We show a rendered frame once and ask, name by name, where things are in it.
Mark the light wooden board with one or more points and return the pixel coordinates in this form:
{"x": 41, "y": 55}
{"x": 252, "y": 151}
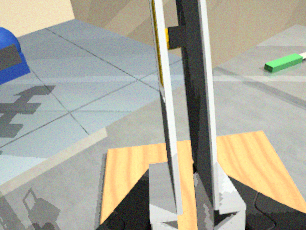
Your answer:
{"x": 248, "y": 158}

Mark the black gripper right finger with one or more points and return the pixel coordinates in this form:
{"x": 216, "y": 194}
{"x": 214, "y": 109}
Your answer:
{"x": 264, "y": 213}

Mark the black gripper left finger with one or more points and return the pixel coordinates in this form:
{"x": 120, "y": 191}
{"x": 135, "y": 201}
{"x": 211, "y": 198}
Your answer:
{"x": 132, "y": 213}

